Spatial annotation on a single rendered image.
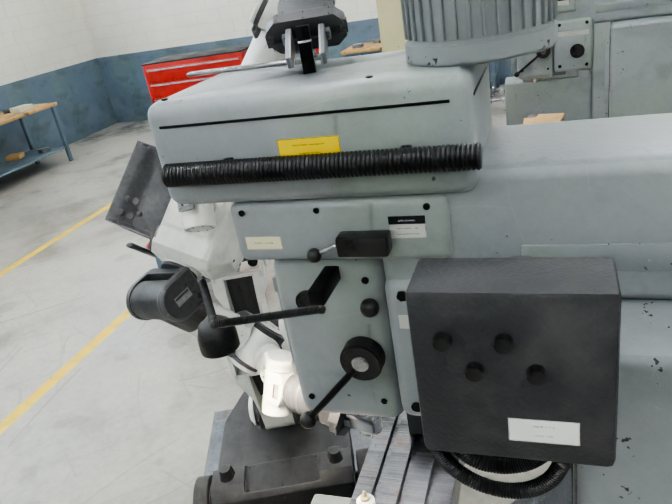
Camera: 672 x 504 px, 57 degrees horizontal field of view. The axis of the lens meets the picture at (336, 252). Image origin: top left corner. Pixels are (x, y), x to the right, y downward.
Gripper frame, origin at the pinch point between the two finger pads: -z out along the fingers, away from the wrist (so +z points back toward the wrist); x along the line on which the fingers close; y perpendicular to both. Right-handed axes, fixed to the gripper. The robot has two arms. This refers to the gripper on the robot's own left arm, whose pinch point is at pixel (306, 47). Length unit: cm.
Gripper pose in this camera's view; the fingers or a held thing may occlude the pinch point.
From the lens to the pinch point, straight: 96.8
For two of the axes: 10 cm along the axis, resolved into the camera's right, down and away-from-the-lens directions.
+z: -0.2, -8.2, 5.7
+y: -1.7, -5.6, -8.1
